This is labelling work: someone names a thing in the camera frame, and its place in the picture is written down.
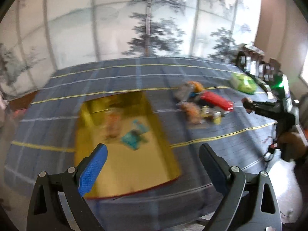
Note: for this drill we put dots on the large fried twist bag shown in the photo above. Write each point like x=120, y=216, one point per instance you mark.
x=113, y=123

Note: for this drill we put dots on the teal candy packet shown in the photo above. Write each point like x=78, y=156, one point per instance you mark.
x=135, y=136

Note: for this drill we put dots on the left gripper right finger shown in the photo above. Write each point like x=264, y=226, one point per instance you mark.
x=249, y=201

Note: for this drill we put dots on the clear pack dark seaweed snack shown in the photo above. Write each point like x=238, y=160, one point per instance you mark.
x=182, y=93

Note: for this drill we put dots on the orange snack packet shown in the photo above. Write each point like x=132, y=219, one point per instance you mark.
x=197, y=86

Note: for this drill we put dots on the gold tin red toffee box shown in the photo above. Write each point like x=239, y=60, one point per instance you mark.
x=125, y=171

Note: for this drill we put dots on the red snack pack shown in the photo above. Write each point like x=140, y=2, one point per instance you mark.
x=217, y=100

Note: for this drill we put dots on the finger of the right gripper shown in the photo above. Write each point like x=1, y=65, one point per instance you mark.
x=266, y=109

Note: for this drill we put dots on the green tissue pack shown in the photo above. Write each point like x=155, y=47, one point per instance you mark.
x=243, y=83

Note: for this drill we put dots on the small fried twist bag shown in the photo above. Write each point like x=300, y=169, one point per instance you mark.
x=192, y=112

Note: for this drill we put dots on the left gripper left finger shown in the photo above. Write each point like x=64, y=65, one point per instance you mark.
x=45, y=210

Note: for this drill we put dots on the plaid grey tablecloth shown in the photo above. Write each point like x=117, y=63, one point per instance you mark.
x=44, y=139

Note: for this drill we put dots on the painted folding screen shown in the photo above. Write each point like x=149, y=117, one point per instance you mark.
x=40, y=37

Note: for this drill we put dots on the dark wooden chair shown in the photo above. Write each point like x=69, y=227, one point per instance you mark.
x=250, y=59

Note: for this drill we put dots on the yellow cake packet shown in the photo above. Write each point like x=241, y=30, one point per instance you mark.
x=214, y=114

